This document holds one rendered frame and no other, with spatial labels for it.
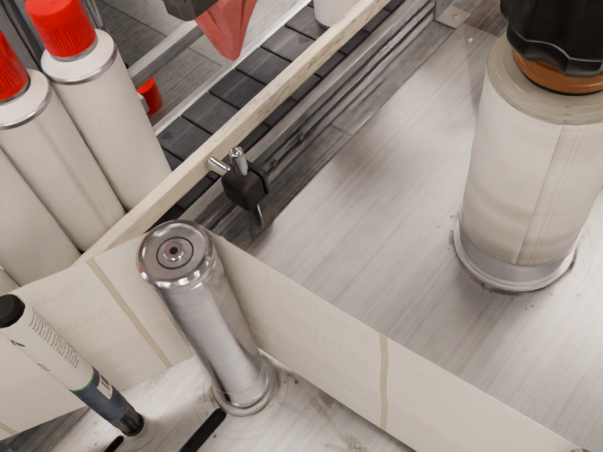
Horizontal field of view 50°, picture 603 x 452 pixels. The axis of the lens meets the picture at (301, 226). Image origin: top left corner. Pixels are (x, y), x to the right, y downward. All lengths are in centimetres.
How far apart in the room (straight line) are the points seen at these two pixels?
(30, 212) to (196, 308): 19
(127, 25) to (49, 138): 40
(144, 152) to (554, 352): 34
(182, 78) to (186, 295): 46
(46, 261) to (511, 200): 33
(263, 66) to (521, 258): 33
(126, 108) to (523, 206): 28
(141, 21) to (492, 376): 59
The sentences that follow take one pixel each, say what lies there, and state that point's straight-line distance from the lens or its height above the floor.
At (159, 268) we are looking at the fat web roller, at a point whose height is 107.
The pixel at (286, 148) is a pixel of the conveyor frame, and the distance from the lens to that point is 62.
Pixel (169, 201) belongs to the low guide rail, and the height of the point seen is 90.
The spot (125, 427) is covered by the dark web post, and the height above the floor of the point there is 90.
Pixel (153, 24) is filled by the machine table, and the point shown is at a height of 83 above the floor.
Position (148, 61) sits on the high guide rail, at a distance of 57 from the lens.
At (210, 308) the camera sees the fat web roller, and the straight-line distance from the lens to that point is 33.
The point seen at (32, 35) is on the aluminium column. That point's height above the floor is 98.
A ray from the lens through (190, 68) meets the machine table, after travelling 76.
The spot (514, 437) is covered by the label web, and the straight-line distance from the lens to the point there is 30.
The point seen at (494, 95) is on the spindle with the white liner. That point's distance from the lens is 37.
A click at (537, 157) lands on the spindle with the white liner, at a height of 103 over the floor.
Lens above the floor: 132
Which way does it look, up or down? 56 degrees down
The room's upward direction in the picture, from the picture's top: 11 degrees counter-clockwise
